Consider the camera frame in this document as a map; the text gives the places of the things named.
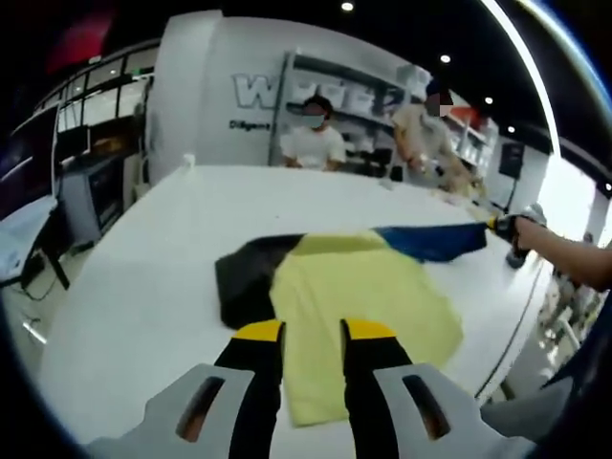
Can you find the grey metal shelf rack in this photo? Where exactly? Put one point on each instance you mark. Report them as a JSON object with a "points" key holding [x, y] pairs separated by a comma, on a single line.
{"points": [[363, 72], [478, 138]]}

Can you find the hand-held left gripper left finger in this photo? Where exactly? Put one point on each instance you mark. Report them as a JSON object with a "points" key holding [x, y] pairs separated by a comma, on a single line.
{"points": [[191, 421]]}

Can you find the black speaker on stand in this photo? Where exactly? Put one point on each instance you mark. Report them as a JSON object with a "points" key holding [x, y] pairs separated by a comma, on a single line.
{"points": [[511, 158]]}

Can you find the white desk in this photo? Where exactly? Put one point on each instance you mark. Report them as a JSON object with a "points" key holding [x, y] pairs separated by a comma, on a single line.
{"points": [[24, 229]]}

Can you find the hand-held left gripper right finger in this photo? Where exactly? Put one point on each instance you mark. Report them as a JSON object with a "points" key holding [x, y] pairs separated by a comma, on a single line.
{"points": [[421, 421]]}

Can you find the grey cabinet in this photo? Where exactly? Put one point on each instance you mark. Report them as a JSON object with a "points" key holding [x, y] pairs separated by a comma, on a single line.
{"points": [[93, 201]]}

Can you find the row of white storage boxes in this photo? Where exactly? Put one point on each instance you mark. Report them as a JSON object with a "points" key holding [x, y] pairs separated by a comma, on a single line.
{"points": [[363, 102]]}

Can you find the yellow blue black garment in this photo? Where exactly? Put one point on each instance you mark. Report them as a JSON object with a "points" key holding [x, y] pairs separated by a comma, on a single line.
{"points": [[354, 287]]}

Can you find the grey mesh chair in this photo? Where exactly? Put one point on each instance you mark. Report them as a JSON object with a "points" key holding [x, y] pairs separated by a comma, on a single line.
{"points": [[531, 411]]}

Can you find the long ceiling light strip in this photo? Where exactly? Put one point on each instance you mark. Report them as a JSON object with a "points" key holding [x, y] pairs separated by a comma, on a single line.
{"points": [[531, 62]]}

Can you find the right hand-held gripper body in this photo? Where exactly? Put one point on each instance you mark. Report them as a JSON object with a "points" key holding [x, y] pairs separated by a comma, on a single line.
{"points": [[534, 213]]}

